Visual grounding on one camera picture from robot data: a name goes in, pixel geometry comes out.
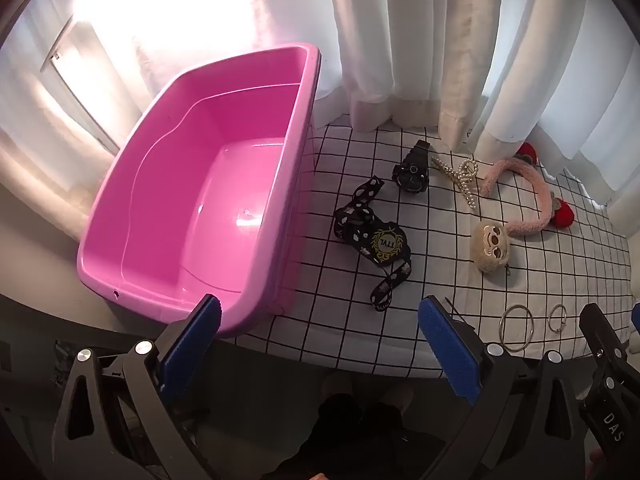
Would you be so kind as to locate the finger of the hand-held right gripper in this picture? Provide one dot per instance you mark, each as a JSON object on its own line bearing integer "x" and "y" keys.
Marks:
{"x": 607, "y": 355}

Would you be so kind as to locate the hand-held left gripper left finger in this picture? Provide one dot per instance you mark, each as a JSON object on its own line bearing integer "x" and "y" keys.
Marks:
{"x": 192, "y": 350}

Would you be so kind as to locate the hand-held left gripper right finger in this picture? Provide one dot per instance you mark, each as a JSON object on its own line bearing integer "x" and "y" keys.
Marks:
{"x": 450, "y": 355}

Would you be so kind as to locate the pink plastic tub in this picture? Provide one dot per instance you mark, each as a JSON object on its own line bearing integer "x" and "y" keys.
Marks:
{"x": 200, "y": 185}

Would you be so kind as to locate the large silver bangle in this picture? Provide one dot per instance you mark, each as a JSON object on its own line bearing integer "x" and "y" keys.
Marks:
{"x": 500, "y": 327}

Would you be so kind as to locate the white grid tablecloth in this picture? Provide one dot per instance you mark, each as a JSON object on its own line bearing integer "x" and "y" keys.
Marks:
{"x": 425, "y": 240}

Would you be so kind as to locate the pink fuzzy headband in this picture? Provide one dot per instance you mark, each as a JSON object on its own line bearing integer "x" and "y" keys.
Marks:
{"x": 540, "y": 195}

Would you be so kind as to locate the pearl hair claw clip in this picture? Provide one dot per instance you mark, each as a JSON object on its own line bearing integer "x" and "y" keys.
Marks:
{"x": 462, "y": 180}

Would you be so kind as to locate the black wrist watch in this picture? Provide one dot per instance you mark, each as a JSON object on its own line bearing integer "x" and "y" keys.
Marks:
{"x": 411, "y": 175}

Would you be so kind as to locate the thick white curtain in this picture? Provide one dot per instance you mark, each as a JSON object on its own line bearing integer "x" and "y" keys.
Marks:
{"x": 400, "y": 35}

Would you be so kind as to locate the sheer white curtain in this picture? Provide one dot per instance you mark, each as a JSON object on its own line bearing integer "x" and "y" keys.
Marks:
{"x": 150, "y": 25}

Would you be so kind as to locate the white window frame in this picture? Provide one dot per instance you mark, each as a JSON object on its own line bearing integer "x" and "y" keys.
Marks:
{"x": 75, "y": 85}

